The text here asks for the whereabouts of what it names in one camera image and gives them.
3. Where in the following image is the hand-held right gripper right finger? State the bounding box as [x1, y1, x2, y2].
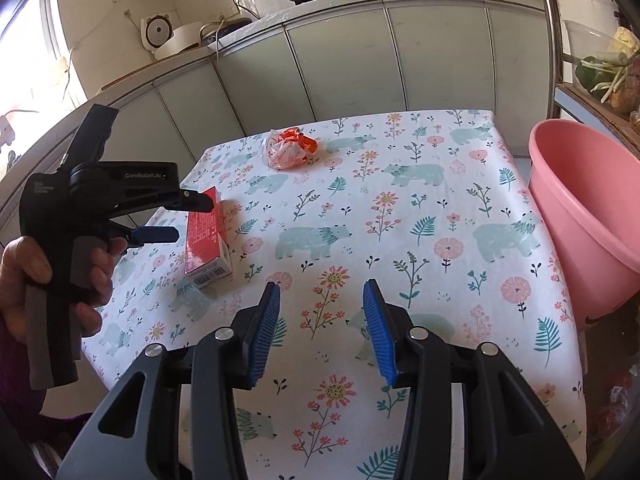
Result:
[362, 279, 586, 480]

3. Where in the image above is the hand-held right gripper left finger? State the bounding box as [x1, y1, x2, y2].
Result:
[60, 281, 282, 480]

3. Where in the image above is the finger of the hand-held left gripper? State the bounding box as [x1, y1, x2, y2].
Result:
[125, 226, 180, 249]
[150, 187, 215, 214]

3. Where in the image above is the red carton box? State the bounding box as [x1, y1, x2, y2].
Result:
[184, 186, 234, 291]

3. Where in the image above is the pink plastic basin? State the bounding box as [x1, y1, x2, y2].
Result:
[528, 119, 640, 333]

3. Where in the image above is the person's left hand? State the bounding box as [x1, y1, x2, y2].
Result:
[0, 235, 130, 346]

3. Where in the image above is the crumpled orange white wrapper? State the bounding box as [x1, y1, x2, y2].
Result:
[263, 127, 319, 171]

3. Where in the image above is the floral bear tablecloth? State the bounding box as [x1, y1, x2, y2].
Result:
[80, 107, 588, 480]

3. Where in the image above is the white rice cooker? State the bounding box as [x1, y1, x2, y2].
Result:
[140, 10, 208, 61]

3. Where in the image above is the black electric cooker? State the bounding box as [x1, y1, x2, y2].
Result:
[200, 17, 254, 47]

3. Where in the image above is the pale green kitchen cabinet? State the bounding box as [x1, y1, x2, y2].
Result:
[0, 0, 557, 241]

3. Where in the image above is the brown cardboard sheet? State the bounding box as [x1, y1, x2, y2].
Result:
[555, 82, 640, 157]

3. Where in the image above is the green pepper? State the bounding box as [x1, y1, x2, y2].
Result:
[575, 57, 615, 90]

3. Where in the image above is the metal rack pole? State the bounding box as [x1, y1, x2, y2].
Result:
[532, 0, 565, 121]

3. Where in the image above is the clear glass bowl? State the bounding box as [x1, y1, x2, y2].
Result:
[562, 20, 640, 113]

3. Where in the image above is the napa cabbage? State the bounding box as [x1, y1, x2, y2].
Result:
[612, 27, 640, 57]

